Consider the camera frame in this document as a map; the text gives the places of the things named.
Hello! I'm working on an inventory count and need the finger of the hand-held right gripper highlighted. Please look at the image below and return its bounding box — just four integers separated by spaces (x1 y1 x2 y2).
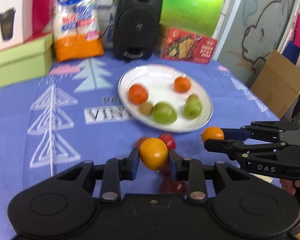
221 121 300 144
204 139 289 161

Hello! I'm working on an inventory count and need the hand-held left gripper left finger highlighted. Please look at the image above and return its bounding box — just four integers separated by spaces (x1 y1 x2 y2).
56 147 140 203

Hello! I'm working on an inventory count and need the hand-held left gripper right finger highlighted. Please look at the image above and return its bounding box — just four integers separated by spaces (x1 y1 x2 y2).
168 149 251 202

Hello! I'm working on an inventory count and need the small orange kumquat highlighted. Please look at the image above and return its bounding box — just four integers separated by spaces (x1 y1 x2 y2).
201 127 225 143

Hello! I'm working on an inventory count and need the yellow-orange kumquat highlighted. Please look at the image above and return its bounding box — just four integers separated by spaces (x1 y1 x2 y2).
139 138 169 170

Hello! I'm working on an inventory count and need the green jujube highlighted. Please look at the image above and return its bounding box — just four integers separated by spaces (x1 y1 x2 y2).
183 97 202 120

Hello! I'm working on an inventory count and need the green mango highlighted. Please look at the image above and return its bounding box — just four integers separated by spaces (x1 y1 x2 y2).
151 102 178 125

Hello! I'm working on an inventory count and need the white plate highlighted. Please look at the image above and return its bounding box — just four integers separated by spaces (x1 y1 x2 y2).
118 64 214 133

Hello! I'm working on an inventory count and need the large orange tangerine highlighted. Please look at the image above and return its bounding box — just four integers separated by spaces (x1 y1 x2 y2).
174 76 192 93
127 84 149 105

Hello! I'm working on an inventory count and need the person's right hand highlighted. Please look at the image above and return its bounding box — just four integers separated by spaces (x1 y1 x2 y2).
280 172 300 197

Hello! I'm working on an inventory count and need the red-green small fruit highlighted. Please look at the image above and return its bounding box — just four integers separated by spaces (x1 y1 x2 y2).
135 136 150 148

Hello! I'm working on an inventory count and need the red cherry tomato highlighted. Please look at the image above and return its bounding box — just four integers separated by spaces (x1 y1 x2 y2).
159 133 177 150

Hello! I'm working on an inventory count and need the flat brown cardboard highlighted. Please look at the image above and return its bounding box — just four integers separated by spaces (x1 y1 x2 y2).
250 49 300 118

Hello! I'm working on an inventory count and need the blue printed tablecloth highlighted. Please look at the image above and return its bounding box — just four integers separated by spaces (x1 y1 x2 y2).
0 55 290 233

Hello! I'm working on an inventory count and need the red cracker box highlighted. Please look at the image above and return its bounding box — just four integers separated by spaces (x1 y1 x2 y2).
161 27 218 66

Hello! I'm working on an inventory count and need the bright green gift box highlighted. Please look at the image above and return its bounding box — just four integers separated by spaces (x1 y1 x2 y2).
152 0 227 38

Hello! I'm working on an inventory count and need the black speaker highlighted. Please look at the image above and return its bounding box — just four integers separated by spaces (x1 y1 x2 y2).
112 0 163 61

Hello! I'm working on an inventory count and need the orange paper cup bag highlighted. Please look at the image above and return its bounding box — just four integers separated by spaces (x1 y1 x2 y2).
50 0 105 63

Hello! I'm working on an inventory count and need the light green shoe box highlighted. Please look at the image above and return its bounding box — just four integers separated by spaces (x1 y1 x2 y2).
0 32 54 92

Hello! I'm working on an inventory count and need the pink paper bag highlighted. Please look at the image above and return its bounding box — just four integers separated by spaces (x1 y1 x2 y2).
0 0 56 55

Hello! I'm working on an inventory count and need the white cup box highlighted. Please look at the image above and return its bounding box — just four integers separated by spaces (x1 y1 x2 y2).
0 0 35 53

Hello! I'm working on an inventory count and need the black speaker cable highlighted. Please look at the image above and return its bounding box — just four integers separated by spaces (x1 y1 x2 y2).
101 24 115 48

